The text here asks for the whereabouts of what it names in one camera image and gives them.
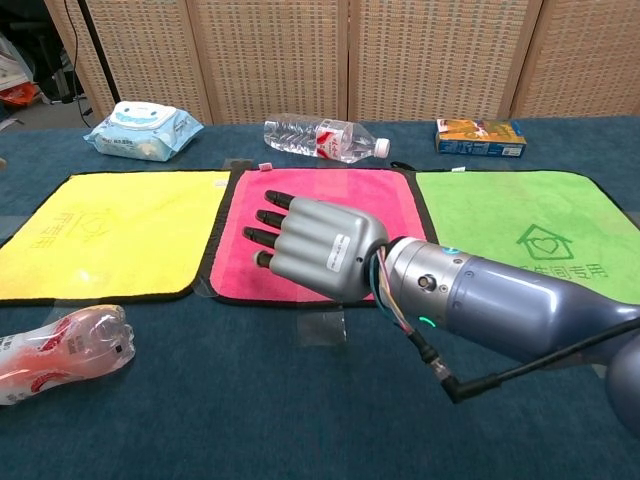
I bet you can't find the pink microfibre cloth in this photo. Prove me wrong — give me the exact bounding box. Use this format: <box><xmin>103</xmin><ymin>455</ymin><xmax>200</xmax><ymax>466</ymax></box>
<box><xmin>197</xmin><ymin>167</ymin><xmax>436</xmax><ymax>309</ymax></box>

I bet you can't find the green microfibre cloth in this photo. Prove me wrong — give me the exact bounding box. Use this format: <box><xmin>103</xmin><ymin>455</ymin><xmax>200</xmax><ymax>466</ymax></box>
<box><xmin>414</xmin><ymin>168</ymin><xmax>640</xmax><ymax>306</ymax></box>

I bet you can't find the light blue wet wipes pack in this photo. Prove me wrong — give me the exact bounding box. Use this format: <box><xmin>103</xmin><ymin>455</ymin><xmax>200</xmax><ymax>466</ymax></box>
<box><xmin>82</xmin><ymin>101</ymin><xmax>205</xmax><ymax>162</ymax></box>

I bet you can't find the black tripod stand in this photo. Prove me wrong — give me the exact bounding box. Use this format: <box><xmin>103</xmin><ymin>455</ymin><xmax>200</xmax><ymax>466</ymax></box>
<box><xmin>74</xmin><ymin>0</ymin><xmax>122</xmax><ymax>101</ymax></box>

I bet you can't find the yellow microfibre cloth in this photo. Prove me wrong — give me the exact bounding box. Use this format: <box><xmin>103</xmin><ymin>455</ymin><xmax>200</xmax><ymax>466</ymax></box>
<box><xmin>0</xmin><ymin>169</ymin><xmax>232</xmax><ymax>307</ymax></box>

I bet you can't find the clear adhesive tape strip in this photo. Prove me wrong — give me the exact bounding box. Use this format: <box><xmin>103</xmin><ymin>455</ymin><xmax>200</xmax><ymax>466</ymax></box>
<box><xmin>296</xmin><ymin>307</ymin><xmax>348</xmax><ymax>347</ymax></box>

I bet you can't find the clear water bottle red label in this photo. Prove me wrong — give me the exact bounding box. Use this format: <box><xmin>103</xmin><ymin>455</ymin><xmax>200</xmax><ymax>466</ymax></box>
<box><xmin>263</xmin><ymin>113</ymin><xmax>391</xmax><ymax>165</ymax></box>

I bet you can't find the orange and blue carton box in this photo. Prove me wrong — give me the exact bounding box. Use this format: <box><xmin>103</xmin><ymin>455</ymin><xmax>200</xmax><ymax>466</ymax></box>
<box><xmin>434</xmin><ymin>118</ymin><xmax>528</xmax><ymax>158</ymax></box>

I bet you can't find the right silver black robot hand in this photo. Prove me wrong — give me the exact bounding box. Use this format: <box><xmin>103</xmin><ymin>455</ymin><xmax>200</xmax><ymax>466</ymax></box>
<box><xmin>243</xmin><ymin>189</ymin><xmax>391</xmax><ymax>304</ymax></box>

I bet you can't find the crushed clear pink-label bottle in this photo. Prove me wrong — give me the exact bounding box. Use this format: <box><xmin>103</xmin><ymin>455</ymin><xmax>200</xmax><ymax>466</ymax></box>
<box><xmin>0</xmin><ymin>303</ymin><xmax>136</xmax><ymax>406</ymax></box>

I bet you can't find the woven beige folding screen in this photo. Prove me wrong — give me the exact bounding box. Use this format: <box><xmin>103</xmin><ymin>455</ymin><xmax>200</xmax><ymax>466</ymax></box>
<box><xmin>43</xmin><ymin>0</ymin><xmax>640</xmax><ymax>126</ymax></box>

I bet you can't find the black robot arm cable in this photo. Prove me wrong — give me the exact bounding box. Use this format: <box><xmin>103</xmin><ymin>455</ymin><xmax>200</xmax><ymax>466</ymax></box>
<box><xmin>410</xmin><ymin>318</ymin><xmax>640</xmax><ymax>405</ymax></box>

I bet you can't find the orange plastic bag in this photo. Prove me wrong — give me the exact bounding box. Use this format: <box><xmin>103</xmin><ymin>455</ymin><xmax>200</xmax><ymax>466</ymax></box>
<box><xmin>0</xmin><ymin>82</ymin><xmax>40</xmax><ymax>106</ymax></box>

